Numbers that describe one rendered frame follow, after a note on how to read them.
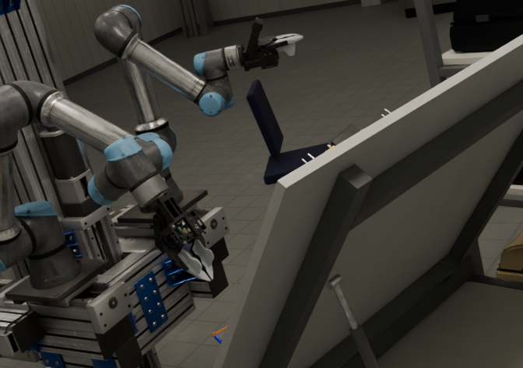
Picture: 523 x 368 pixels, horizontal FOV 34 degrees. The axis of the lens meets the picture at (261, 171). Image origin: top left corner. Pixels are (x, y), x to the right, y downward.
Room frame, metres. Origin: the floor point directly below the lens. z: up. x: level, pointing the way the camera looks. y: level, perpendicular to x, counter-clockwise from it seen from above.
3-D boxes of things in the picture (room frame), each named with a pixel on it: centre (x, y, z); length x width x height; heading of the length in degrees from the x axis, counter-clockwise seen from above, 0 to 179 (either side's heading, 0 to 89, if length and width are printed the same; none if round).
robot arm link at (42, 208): (2.34, 0.66, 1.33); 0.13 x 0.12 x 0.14; 138
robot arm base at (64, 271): (2.35, 0.65, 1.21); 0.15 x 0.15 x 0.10
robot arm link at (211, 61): (2.81, 0.06, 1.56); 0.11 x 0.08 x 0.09; 78
